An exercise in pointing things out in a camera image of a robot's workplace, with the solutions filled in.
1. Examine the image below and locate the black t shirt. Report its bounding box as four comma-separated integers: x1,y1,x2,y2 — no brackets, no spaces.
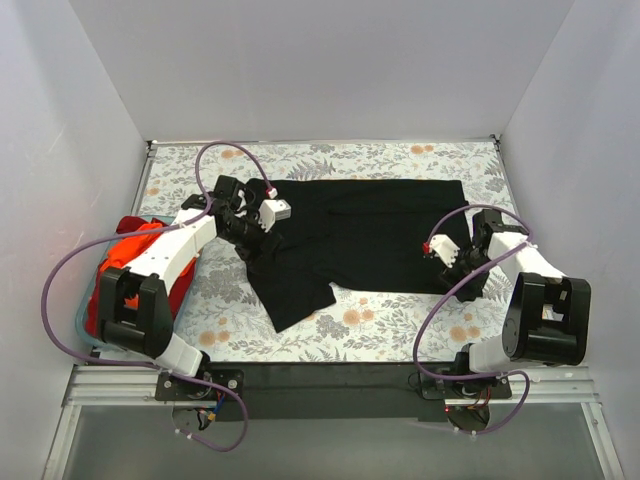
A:
247,179,470,332

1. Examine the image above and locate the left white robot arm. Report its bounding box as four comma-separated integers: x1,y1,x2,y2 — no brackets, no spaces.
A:
96,176,291,400

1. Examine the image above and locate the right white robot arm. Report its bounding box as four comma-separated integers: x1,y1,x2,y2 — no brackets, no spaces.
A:
423,209,591,398

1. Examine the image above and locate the floral table mat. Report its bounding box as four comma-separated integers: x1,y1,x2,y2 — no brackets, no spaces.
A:
136,141,514,362

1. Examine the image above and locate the dark red t shirt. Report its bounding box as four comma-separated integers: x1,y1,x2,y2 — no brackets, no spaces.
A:
84,216,196,338

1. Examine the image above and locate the orange t shirt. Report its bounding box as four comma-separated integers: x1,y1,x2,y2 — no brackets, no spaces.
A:
96,216,196,305

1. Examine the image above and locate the teal plastic basket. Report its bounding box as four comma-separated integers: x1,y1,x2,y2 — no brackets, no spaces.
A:
74,215,199,347

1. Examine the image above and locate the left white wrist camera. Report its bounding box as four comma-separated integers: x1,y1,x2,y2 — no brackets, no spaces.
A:
258,199,291,232

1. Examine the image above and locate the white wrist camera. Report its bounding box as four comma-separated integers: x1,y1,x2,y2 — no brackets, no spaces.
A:
422,234,460,268
258,199,291,232

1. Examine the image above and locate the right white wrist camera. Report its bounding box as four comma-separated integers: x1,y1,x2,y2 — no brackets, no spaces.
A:
422,234,460,268

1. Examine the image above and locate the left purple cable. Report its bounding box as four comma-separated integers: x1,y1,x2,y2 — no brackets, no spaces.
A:
40,141,279,452

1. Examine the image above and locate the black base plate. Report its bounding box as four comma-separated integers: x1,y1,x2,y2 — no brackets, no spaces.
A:
153,363,514,436

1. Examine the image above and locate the aluminium rail frame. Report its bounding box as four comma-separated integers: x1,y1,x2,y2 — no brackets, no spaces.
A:
43,366,624,479

